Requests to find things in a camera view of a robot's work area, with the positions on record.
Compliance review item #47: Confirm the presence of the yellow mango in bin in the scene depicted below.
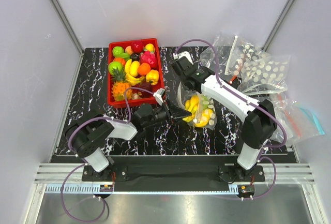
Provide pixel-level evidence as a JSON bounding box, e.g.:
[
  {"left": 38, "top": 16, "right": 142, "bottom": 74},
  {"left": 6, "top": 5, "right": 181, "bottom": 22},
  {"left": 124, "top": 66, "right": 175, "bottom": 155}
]
[{"left": 129, "top": 61, "right": 140, "bottom": 77}]

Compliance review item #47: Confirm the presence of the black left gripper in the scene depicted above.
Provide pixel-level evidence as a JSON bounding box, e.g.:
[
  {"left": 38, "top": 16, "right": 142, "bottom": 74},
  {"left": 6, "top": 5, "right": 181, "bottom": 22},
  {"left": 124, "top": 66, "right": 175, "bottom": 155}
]
[{"left": 143, "top": 98, "right": 191, "bottom": 128}]

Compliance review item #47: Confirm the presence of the small banana bunch toy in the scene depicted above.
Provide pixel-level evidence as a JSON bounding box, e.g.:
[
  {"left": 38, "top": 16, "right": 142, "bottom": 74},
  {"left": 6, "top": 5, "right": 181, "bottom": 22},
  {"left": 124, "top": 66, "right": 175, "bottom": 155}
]
[{"left": 125, "top": 59, "right": 145, "bottom": 86}]

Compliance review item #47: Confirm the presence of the green vegetable toy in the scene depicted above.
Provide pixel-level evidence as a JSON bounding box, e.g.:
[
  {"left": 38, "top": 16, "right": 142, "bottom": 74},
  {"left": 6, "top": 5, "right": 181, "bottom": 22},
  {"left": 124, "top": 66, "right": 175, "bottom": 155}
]
[{"left": 112, "top": 46, "right": 125, "bottom": 57}]

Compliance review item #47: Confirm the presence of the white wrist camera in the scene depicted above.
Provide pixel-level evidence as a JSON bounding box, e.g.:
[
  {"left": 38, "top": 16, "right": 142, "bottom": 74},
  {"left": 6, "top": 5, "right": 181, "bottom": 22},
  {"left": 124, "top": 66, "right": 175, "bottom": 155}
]
[
  {"left": 153, "top": 88, "right": 166, "bottom": 106},
  {"left": 173, "top": 51, "right": 193, "bottom": 64}
]

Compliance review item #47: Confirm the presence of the orange fruit toy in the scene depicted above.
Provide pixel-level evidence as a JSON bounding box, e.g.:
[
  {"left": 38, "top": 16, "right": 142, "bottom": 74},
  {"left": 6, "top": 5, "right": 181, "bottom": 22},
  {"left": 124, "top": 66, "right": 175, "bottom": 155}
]
[{"left": 137, "top": 63, "right": 151, "bottom": 76}]

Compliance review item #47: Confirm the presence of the pink dragon fruit toy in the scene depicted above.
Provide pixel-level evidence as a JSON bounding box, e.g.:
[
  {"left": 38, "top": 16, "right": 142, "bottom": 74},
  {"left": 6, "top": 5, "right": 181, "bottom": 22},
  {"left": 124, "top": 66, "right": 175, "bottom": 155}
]
[{"left": 140, "top": 51, "right": 158, "bottom": 69}]

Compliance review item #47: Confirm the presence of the yellow bell pepper toy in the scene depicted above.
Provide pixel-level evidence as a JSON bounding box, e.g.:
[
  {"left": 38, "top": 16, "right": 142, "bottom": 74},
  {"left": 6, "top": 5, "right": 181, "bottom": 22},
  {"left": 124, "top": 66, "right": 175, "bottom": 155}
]
[{"left": 145, "top": 70, "right": 160, "bottom": 86}]

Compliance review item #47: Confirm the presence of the red apple toy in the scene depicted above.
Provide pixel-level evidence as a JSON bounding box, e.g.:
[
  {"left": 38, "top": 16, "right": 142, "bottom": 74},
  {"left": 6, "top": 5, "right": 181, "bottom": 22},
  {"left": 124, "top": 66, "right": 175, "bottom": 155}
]
[{"left": 131, "top": 40, "right": 144, "bottom": 53}]

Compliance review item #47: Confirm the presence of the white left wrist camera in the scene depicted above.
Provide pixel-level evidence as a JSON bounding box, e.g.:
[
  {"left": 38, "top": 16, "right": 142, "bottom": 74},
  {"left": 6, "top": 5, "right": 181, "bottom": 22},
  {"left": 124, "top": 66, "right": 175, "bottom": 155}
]
[{"left": 153, "top": 88, "right": 166, "bottom": 106}]

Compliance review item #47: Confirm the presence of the polka dot zip bag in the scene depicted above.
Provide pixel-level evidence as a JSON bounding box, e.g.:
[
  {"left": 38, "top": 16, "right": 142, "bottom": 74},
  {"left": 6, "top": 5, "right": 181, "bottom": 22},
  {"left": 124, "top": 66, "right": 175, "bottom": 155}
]
[
  {"left": 224, "top": 35, "right": 291, "bottom": 96},
  {"left": 176, "top": 83, "right": 217, "bottom": 130}
]

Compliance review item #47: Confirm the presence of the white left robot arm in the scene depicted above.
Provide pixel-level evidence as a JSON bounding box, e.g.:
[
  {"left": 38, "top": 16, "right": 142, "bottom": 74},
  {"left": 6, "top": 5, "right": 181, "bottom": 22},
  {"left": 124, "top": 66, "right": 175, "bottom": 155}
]
[{"left": 65, "top": 100, "right": 191, "bottom": 181}]

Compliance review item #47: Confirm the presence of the red plastic fruit bin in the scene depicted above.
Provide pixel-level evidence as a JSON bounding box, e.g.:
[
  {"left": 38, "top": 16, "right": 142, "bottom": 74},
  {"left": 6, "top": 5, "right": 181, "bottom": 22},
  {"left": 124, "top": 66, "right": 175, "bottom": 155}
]
[{"left": 107, "top": 38, "right": 164, "bottom": 109}]

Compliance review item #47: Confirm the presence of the dark purple plum toy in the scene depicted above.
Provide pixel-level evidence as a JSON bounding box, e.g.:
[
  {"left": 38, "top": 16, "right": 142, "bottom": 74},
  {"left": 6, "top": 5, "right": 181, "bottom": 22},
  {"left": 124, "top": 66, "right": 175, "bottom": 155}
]
[{"left": 138, "top": 82, "right": 153, "bottom": 98}]

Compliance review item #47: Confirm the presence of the yellow mango toy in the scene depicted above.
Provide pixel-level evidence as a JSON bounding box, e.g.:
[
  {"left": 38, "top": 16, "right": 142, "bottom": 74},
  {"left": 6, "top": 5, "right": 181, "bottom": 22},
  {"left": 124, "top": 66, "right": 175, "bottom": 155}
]
[{"left": 194, "top": 108, "right": 215, "bottom": 127}]

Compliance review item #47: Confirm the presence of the yellow banana bunch toy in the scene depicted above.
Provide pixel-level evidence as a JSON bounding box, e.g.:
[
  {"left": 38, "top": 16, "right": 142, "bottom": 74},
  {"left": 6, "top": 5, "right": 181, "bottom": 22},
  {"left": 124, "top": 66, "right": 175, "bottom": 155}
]
[{"left": 183, "top": 95, "right": 199, "bottom": 123}]

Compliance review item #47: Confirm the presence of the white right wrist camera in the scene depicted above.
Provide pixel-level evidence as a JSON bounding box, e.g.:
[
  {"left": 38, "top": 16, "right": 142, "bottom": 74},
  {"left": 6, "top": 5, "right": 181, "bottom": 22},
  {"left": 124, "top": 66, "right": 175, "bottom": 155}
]
[{"left": 173, "top": 51, "right": 193, "bottom": 64}]

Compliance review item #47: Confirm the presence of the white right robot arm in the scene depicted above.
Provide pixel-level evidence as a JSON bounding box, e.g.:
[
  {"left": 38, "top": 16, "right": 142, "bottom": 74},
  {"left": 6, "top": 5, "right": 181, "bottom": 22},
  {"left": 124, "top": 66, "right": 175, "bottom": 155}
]
[{"left": 171, "top": 53, "right": 277, "bottom": 181}]

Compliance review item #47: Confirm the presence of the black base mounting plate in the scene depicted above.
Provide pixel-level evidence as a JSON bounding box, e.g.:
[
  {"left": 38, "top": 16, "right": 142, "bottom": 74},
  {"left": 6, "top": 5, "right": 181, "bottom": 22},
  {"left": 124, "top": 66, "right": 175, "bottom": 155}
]
[{"left": 82, "top": 155, "right": 265, "bottom": 194}]

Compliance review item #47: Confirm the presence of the pineapple toy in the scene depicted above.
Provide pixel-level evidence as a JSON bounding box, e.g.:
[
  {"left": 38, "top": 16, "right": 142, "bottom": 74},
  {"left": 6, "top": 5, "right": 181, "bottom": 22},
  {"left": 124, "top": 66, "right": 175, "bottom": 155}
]
[{"left": 111, "top": 68, "right": 133, "bottom": 101}]

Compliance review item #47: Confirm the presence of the clear zip bag blue zipper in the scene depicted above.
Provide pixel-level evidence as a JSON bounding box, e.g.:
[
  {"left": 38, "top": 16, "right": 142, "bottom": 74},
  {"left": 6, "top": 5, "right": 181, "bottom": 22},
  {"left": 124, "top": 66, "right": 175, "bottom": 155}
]
[{"left": 268, "top": 97, "right": 326, "bottom": 142}]

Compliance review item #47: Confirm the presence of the clear zip bag with items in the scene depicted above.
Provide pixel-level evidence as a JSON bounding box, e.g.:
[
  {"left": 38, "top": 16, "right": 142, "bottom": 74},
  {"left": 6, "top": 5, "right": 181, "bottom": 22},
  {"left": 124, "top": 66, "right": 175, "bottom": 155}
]
[{"left": 200, "top": 32, "right": 238, "bottom": 81}]

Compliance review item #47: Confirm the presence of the small yellow lemon toy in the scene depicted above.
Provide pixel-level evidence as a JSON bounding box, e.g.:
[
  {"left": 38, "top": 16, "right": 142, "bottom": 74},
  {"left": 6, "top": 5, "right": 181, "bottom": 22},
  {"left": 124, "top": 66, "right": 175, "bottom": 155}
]
[{"left": 144, "top": 43, "right": 155, "bottom": 53}]

